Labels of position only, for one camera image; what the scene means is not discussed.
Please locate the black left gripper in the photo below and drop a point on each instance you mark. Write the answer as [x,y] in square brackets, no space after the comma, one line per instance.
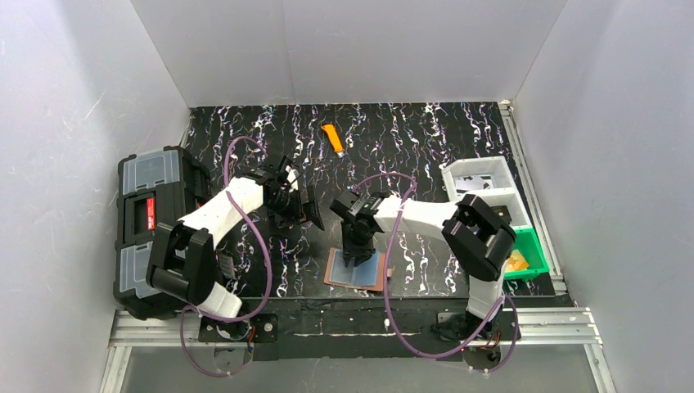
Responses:
[303,204]

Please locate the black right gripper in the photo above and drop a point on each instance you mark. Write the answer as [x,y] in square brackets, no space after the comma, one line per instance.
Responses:
[356,247]

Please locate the white credit card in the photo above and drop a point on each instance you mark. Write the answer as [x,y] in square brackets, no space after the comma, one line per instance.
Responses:
[470,183]

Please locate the dark grey credit card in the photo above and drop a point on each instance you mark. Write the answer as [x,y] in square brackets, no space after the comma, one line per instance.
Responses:
[503,212]

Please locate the orange credit card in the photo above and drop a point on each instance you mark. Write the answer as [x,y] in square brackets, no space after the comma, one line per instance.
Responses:
[516,262]

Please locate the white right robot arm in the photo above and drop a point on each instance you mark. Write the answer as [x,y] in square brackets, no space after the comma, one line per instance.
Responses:
[479,239]

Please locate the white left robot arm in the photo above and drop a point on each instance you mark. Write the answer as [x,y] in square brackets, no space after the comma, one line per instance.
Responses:
[183,261]

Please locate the orange utility knife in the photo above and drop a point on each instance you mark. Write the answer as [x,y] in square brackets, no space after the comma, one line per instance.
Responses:
[334,139]

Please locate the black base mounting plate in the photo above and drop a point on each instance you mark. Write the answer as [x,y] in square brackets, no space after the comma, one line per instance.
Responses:
[338,328]

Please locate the white plastic bin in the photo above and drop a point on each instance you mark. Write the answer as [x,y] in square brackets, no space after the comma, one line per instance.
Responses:
[504,193]

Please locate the green plastic bin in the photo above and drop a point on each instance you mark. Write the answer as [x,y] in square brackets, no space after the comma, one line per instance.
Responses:
[527,242]

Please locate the aluminium frame rail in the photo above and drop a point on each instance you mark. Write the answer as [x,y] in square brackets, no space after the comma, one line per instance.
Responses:
[538,326]

